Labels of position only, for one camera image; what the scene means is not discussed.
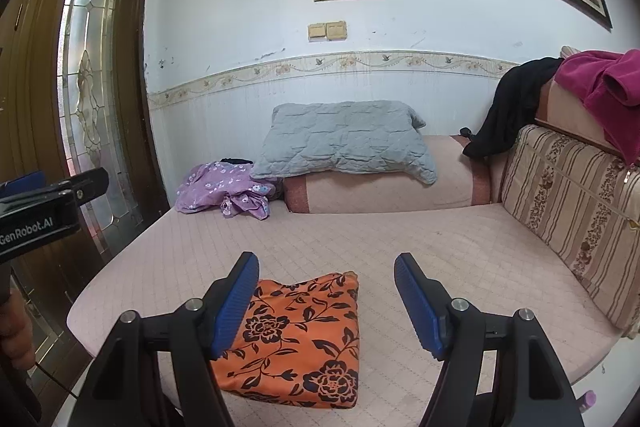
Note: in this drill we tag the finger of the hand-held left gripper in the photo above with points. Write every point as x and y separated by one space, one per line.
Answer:
85 187
22 184

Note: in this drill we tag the small purple object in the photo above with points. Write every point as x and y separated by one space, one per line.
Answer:
586 401

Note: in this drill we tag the grey quilted pillow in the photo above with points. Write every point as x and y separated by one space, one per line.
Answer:
345 142

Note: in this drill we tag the magenta cloth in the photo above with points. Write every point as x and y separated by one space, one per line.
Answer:
610 92

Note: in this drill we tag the wooden stained glass door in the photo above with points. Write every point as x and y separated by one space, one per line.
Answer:
30 82

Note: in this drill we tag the purple floral garment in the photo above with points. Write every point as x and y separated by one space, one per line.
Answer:
215 187

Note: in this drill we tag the small black cloth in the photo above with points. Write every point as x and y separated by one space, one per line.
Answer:
235 161

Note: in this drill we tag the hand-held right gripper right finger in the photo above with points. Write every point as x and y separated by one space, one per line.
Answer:
420 307

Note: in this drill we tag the orange black floral garment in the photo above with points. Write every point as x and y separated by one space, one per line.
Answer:
300 337

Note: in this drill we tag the yellowed light switch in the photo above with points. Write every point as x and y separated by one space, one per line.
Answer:
317 32
336 31

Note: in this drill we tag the person's left hand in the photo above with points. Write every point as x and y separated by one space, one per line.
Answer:
15 332

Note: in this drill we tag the small black object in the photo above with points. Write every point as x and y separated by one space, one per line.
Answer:
466 133

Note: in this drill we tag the striped floral cushion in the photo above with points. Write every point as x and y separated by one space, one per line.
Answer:
575 207

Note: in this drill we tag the pink quilted sofa bed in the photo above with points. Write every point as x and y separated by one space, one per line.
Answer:
400 232

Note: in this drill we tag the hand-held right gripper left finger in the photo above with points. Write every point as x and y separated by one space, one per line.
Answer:
235 302

